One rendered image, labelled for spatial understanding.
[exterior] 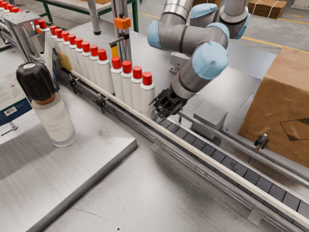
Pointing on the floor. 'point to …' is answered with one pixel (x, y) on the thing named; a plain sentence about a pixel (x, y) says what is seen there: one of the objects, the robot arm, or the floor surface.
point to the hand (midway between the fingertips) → (159, 112)
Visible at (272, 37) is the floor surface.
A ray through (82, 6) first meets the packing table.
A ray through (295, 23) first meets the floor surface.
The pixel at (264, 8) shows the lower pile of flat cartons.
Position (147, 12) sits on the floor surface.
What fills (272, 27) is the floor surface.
